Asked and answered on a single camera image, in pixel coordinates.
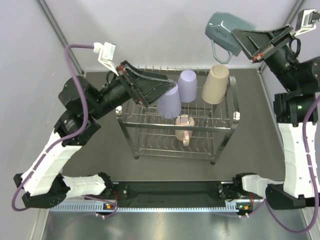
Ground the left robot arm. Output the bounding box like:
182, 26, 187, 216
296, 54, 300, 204
13, 61, 175, 209

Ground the beige tumbler cup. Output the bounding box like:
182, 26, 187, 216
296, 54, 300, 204
201, 64, 230, 105

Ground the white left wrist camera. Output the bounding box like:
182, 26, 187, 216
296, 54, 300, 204
93, 42, 119, 77

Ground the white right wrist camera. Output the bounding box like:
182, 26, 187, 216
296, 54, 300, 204
294, 9, 320, 37

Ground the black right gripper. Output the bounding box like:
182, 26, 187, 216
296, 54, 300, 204
231, 23, 300, 92

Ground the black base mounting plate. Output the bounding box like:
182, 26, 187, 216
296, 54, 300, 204
113, 181, 226, 208

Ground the blue-grey mug white inside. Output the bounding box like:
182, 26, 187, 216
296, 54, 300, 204
205, 11, 256, 65

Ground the lavender cup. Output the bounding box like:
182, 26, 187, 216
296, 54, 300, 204
177, 69, 198, 103
157, 83, 181, 119

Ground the grey slotted cable duct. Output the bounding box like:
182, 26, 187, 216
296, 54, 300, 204
50, 201, 252, 213

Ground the steel two-tier dish rack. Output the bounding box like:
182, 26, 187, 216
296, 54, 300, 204
116, 69, 240, 165

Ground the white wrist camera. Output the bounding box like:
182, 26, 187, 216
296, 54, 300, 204
93, 42, 119, 77
294, 9, 320, 37

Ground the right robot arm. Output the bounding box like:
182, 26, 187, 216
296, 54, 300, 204
227, 25, 320, 210

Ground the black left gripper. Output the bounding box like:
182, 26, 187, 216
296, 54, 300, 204
87, 59, 176, 120

